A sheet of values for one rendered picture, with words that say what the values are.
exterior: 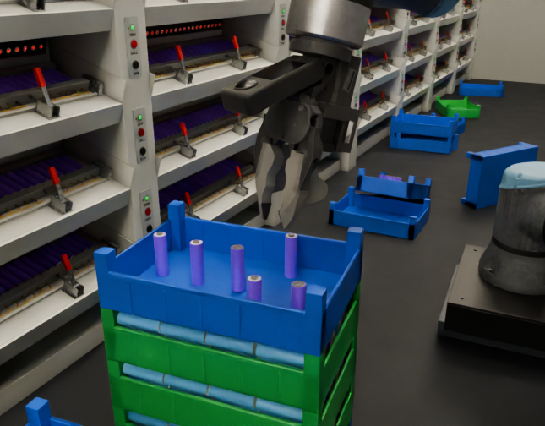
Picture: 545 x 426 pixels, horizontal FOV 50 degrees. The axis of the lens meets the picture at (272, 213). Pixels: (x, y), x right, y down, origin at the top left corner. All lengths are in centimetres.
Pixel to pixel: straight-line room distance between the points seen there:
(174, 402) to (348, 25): 52
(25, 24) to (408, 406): 101
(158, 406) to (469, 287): 84
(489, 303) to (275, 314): 79
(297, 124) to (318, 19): 11
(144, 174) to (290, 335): 79
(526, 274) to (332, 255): 69
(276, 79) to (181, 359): 37
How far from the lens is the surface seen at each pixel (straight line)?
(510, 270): 145
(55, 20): 119
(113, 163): 137
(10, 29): 113
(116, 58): 130
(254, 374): 74
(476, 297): 141
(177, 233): 92
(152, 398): 85
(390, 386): 132
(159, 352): 79
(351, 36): 67
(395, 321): 153
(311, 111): 66
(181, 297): 73
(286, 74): 64
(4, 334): 124
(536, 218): 138
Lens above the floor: 80
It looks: 22 degrees down
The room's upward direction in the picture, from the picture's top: straight up
